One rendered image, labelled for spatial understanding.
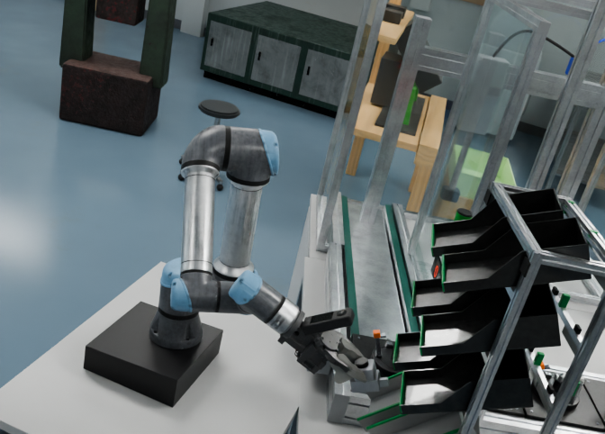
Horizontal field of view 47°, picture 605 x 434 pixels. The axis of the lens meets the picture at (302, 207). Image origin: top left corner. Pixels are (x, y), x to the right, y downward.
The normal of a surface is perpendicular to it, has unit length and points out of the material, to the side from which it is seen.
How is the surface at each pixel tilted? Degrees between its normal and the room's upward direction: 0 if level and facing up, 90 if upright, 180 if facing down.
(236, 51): 90
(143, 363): 3
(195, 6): 90
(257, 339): 0
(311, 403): 0
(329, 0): 90
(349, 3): 90
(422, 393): 25
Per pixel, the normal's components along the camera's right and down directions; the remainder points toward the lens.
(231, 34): -0.33, 0.33
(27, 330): 0.21, -0.89
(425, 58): -0.02, 0.42
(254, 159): 0.20, 0.37
